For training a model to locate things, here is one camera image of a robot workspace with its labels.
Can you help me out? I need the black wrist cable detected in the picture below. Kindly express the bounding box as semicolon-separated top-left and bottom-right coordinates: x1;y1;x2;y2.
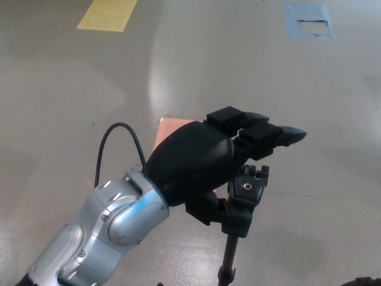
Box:
94;122;148;188

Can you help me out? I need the torn blue floor patch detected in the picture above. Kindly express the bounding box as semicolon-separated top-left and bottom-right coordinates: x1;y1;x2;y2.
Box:
283;2;336;42

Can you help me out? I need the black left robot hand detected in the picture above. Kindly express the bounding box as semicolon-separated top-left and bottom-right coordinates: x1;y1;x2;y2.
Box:
145;105;308;228

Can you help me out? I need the black phone stand tripod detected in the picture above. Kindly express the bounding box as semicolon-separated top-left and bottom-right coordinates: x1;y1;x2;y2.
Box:
218;164;271;286

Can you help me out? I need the orange floor patch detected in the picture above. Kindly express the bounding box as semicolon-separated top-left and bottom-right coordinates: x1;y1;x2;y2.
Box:
153;117;218;200

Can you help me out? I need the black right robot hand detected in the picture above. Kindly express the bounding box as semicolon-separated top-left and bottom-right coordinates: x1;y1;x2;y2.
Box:
342;276;381;286

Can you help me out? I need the yellow floor patch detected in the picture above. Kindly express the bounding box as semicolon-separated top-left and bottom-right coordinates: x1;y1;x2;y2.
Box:
76;0;139;33

